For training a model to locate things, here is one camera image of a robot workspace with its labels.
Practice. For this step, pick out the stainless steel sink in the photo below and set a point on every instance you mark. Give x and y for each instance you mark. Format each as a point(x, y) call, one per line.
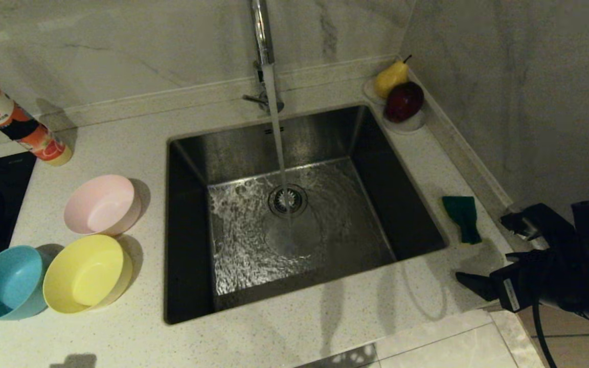
point(345, 245)

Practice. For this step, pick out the green yellow sponge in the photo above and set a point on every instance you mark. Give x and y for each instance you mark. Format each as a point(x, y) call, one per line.
point(462, 214)

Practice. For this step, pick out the yellow pear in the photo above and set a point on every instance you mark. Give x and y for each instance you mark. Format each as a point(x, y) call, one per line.
point(389, 79)

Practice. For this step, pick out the yellow plastic bowl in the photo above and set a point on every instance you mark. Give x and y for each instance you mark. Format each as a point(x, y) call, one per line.
point(86, 276)

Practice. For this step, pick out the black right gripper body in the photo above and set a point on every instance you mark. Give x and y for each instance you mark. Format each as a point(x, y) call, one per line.
point(545, 281)

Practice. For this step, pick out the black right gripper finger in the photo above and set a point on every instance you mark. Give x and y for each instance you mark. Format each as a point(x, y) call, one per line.
point(481, 289)

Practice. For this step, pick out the orange white dish soap bottle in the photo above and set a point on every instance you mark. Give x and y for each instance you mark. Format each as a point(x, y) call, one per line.
point(13, 120)

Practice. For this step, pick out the pink plastic bowl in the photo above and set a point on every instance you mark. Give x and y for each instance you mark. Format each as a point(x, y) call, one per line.
point(100, 204)

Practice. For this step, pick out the blue plastic bowl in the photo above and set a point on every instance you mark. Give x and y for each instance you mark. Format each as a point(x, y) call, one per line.
point(8, 283)

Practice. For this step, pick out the round metal drain strainer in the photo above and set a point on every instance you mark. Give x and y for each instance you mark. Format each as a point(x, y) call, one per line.
point(297, 202)

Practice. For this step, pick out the small white dish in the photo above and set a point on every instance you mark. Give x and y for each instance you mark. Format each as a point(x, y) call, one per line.
point(408, 127)
point(368, 92)

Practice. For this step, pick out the chrome faucet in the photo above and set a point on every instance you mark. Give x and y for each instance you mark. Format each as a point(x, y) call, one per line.
point(261, 30)

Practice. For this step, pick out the dark red apple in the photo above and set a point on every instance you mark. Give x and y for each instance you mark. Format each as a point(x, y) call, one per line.
point(404, 101)

